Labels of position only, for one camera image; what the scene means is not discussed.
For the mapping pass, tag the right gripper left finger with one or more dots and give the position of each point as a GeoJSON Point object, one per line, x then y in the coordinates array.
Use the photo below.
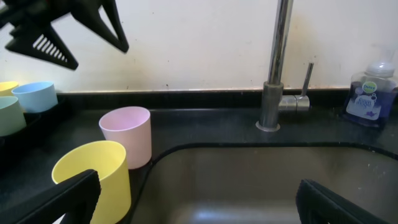
{"type": "Point", "coordinates": [74, 193]}

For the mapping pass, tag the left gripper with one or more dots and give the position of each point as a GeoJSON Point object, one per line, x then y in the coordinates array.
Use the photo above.
{"type": "Point", "coordinates": [34, 11]}

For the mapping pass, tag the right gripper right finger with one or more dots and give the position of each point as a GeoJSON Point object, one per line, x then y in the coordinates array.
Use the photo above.
{"type": "Point", "coordinates": [323, 205]}

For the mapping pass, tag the yellow cup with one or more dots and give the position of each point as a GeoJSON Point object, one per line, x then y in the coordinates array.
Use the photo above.
{"type": "Point", "coordinates": [115, 186]}
{"type": "Point", "coordinates": [6, 88]}

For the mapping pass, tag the pink cup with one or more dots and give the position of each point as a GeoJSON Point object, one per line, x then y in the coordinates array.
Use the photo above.
{"type": "Point", "coordinates": [130, 140]}

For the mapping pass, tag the blue cup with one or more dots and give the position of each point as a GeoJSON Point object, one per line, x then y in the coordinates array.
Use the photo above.
{"type": "Point", "coordinates": [37, 99]}

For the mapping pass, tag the black tray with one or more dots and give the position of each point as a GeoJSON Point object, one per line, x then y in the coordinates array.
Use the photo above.
{"type": "Point", "coordinates": [35, 123]}

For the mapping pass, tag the steel sink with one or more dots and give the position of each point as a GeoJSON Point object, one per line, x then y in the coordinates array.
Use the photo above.
{"type": "Point", "coordinates": [233, 180]}

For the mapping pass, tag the green cup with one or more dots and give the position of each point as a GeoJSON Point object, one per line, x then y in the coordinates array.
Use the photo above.
{"type": "Point", "coordinates": [11, 118]}

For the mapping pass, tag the blue soap bottle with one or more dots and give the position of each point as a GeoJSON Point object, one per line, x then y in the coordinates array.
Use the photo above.
{"type": "Point", "coordinates": [367, 102]}

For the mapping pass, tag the steel tap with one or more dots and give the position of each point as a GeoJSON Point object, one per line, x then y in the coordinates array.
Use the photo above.
{"type": "Point", "coordinates": [269, 102]}

